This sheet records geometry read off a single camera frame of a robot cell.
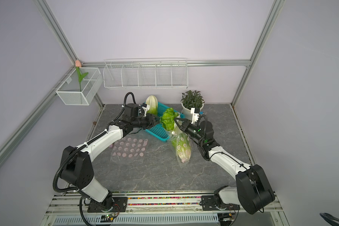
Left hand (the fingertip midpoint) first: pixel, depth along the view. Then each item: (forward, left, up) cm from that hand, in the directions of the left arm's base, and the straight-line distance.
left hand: (161, 121), depth 81 cm
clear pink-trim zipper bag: (-11, -6, +3) cm, 13 cm away
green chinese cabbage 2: (-12, -11, -9) cm, 19 cm away
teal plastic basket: (+1, +3, -12) cm, 12 cm away
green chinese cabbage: (+1, -4, 0) cm, 4 cm away
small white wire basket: (+17, +52, +12) cm, 56 cm away
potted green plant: (+22, -22, -5) cm, 31 cm away
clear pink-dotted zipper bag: (-6, +22, -21) cm, 31 cm away
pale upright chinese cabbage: (+24, +7, -8) cm, 27 cm away
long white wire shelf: (+38, +10, +7) cm, 40 cm away
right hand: (-4, -7, +6) cm, 10 cm away
